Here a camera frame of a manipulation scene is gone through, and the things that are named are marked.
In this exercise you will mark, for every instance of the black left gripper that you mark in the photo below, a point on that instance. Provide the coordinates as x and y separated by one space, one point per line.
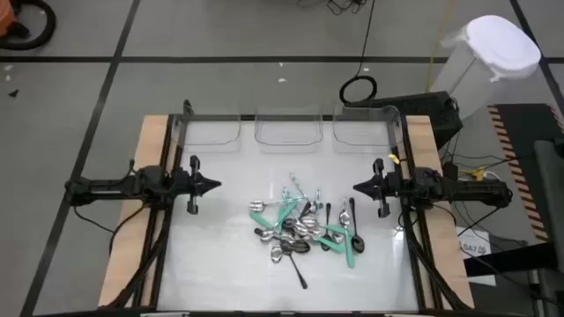
194 185

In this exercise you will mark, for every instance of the yellow tape tag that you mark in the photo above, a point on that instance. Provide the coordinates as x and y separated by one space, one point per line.
393 158

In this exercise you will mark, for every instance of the black floor scrap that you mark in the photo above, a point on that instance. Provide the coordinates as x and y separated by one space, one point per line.
14 93

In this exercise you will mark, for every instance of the white lidded trash bin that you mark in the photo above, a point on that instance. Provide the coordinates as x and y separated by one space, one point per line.
498 44

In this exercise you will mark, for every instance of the clear plastic bin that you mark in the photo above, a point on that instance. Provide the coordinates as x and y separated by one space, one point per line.
288 132
211 132
365 132

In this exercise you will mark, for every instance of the black camera post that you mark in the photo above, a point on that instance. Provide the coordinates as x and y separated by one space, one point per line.
188 108

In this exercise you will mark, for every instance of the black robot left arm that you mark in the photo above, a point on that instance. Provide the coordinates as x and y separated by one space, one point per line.
110 189

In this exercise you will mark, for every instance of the hazard striped black mat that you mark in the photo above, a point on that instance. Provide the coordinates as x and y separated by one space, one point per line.
524 127

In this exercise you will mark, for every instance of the orange vacuum cleaner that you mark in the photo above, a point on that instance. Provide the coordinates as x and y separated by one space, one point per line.
5 19

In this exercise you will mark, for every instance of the yellow power plug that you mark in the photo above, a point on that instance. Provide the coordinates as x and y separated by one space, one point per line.
478 174

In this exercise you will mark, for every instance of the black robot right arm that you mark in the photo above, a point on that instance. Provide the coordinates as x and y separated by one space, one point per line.
462 191

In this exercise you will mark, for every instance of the black aluminium table frame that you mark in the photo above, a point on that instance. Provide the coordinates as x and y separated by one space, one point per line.
247 117

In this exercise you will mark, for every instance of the black metal beam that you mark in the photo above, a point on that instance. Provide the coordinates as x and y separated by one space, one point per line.
506 262

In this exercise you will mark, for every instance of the white paper label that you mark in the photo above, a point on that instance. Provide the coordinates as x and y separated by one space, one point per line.
473 246

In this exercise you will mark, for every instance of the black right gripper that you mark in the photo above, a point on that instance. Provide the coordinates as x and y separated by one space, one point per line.
383 187

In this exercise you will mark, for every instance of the metal spoon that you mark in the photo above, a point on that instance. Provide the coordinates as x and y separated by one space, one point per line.
358 244

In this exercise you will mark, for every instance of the black spoon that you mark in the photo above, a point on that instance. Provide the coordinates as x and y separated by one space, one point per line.
326 241
305 209
303 248
297 268
288 223

